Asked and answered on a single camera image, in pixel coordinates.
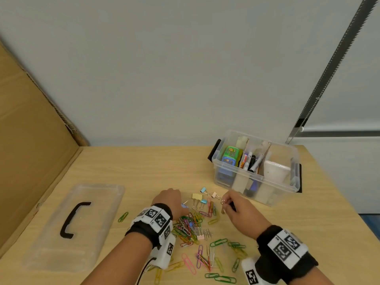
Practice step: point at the person's left hand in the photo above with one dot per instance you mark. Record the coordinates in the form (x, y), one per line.
(172, 201)

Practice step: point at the person's right hand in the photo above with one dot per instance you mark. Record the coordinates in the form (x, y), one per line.
(246, 216)

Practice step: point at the pile of colourful paper clips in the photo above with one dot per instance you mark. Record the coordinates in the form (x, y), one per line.
(188, 227)

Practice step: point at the clear plastic storage box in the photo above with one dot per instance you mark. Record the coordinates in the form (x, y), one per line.
(225, 172)

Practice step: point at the white marker black cap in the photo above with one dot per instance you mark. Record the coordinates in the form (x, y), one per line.
(258, 163)

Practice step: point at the green pencil sharpener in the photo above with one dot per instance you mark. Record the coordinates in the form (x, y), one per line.
(231, 151)

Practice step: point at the person's left forearm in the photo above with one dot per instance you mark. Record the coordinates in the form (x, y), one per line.
(118, 264)

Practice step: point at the person's right forearm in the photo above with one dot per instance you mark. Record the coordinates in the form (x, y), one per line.
(308, 277)

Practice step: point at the black left wristband with tags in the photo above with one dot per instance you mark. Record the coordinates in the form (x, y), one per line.
(151, 222)

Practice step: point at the black wristband with tags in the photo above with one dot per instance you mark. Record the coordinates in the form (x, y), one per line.
(285, 249)
(151, 222)

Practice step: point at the wooden table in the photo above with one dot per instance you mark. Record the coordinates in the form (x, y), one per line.
(148, 169)

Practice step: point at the black right wristband with tags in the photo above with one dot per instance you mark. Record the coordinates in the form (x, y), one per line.
(285, 249)

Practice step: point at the brown cardboard panel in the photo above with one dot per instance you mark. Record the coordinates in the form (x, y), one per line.
(29, 145)

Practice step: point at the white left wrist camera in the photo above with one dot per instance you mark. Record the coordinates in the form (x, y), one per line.
(164, 255)

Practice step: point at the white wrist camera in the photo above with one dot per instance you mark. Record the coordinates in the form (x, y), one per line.
(164, 255)
(252, 274)

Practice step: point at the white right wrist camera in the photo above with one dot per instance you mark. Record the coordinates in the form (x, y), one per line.
(252, 274)

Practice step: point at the grey horizontal wall rail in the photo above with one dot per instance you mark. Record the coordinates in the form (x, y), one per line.
(341, 132)

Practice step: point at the black perforated wall strip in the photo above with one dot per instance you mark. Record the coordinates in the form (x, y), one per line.
(335, 62)

